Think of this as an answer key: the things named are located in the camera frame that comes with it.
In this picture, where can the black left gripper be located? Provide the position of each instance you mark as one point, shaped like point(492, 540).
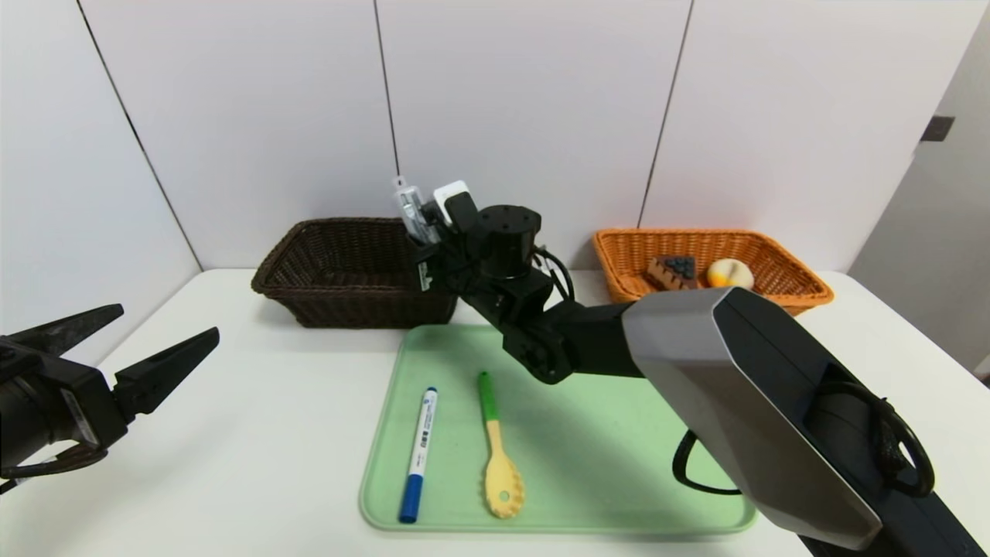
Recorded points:
point(83, 408)

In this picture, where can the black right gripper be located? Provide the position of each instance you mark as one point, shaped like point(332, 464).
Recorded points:
point(425, 275)

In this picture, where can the clear grey cutlery case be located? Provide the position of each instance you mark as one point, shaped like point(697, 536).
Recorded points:
point(410, 205)

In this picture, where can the blue and white marker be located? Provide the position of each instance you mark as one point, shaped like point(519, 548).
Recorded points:
point(421, 441)

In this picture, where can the chocolate cake slice toy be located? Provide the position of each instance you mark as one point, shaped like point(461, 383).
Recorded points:
point(671, 272)

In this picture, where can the white and orange bun toy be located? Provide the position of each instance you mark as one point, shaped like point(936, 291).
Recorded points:
point(729, 273)

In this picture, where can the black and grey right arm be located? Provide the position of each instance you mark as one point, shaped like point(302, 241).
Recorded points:
point(735, 387)

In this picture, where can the dark brown wicker basket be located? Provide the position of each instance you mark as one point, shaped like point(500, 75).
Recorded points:
point(340, 305)

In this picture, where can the orange wicker basket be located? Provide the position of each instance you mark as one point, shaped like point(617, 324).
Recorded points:
point(789, 298)

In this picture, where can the light green plastic tray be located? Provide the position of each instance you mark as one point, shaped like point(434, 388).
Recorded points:
point(603, 464)

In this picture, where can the dark wall plate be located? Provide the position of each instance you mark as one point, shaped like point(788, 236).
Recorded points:
point(937, 128)

